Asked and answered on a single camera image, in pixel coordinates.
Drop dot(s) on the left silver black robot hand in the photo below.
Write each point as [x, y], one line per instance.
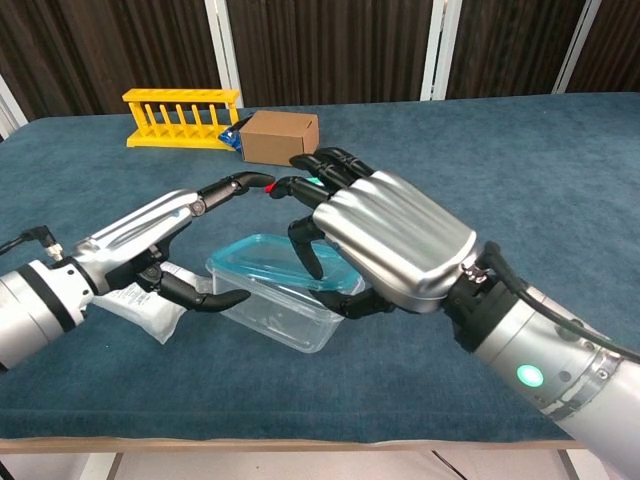
[135, 230]

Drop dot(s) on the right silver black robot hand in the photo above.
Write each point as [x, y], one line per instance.
[395, 235]

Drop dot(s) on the clear plastic container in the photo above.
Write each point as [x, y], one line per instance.
[280, 312]

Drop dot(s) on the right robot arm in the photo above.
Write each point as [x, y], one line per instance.
[550, 380]

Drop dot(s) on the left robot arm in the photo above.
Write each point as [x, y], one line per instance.
[35, 310]

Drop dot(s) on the brown cardboard box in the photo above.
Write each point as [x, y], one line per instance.
[272, 142]

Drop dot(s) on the white printed plastic packet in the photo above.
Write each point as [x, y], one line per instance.
[145, 312]

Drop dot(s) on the yellow test tube rack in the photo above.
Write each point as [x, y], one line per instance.
[170, 141]

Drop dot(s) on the blue table cover cloth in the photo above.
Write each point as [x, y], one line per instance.
[500, 165]

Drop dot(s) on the blue snack packet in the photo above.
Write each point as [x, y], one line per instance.
[231, 139]

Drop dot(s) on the red capped green marker pen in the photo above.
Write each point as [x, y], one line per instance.
[269, 189]

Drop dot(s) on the white partition frame post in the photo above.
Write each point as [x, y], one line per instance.
[225, 50]
[11, 110]
[440, 50]
[575, 45]

